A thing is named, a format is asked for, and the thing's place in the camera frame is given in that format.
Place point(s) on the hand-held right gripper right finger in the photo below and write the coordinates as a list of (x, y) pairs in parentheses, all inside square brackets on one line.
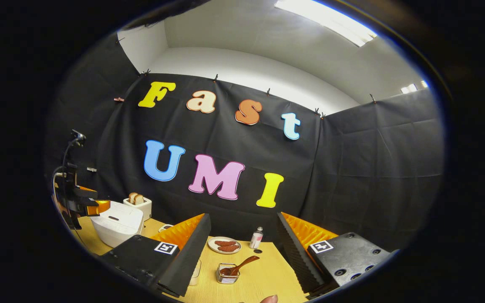
[(297, 252)]

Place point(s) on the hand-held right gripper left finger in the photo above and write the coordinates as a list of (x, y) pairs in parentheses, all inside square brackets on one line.
[(187, 256)]

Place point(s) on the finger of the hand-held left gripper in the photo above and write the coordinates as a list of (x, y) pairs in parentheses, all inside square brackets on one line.
[(99, 208), (84, 192)]

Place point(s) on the white rice cooker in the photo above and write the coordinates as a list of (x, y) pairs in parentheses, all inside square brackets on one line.
[(118, 225)]

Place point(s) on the brown wooden spoon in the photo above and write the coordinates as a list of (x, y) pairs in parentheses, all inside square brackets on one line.
[(244, 263)]

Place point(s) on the clear rice container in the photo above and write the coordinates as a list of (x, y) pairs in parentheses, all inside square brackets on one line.
[(196, 273)]

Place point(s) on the white round plate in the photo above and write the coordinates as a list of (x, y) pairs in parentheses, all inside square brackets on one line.
[(212, 246)]

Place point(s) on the toasted bread slice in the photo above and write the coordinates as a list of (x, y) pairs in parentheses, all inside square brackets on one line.
[(139, 200), (132, 198)]

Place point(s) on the divided dish of grains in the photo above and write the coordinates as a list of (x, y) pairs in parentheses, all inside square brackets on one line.
[(166, 228)]

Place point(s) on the red meat piece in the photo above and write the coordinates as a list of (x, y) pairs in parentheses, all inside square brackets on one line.
[(225, 243), (229, 248)]

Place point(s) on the small pink label bottle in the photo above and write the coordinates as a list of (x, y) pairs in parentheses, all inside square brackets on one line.
[(256, 239)]

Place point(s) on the white toaster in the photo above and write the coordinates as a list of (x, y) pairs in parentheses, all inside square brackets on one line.
[(143, 212)]

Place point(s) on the black backdrop cloth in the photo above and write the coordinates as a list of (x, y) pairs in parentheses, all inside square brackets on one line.
[(352, 168)]

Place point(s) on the small ceiling light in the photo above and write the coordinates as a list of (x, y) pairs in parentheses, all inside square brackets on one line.
[(413, 87)]

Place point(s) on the long ceiling light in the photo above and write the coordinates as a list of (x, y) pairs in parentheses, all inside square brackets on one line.
[(331, 21)]

